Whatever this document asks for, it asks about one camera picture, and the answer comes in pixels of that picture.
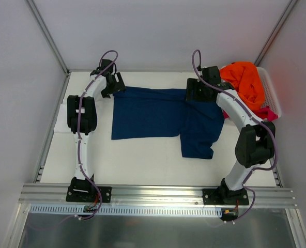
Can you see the blue t shirt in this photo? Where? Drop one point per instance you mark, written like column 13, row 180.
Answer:
column 143, row 113

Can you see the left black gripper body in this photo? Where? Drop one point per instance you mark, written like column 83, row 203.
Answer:
column 117, row 85

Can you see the pink t shirt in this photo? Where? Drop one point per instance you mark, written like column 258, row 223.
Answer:
column 264, row 113

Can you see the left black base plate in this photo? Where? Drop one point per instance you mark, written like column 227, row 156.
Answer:
column 90, row 196

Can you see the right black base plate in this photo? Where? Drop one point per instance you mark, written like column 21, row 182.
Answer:
column 224, row 196

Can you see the aluminium mounting rail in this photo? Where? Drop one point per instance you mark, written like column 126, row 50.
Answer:
column 147, row 195

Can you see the orange t shirt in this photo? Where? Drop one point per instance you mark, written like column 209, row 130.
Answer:
column 244, row 77

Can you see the white plastic basket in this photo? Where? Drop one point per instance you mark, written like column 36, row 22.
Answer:
column 271, row 99

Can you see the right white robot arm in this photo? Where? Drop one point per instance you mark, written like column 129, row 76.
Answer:
column 256, row 143

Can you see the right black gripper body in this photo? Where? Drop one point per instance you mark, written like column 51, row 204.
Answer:
column 194, row 92

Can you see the folded white t shirt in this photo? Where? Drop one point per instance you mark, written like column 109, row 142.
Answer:
column 61, row 125

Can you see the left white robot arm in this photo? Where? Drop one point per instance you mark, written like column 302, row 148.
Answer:
column 82, row 119

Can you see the white slotted cable duct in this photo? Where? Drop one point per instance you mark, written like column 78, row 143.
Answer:
column 211, row 212

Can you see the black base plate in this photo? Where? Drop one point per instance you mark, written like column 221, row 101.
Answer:
column 224, row 196
column 90, row 196

